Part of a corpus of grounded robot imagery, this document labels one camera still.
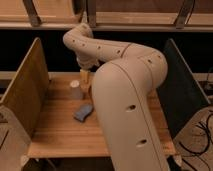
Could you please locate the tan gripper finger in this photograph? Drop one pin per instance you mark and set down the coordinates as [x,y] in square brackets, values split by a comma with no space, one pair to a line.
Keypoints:
[85,79]

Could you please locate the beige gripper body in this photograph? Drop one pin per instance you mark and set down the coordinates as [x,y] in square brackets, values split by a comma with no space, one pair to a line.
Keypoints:
[87,63]

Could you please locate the white ceramic cup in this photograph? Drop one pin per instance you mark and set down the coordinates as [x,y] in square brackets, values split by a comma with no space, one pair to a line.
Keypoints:
[76,91]

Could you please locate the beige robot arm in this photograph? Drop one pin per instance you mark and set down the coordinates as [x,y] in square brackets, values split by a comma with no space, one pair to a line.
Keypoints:
[119,91]

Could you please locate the blue cloth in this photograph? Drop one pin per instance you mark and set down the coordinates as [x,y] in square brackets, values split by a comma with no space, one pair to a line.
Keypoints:
[83,112]

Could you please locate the left wooden side panel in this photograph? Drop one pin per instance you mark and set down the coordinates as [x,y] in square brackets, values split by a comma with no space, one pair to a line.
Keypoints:
[23,99]

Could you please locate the right dark side panel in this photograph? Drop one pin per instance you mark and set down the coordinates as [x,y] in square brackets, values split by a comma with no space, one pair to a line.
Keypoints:
[182,99]

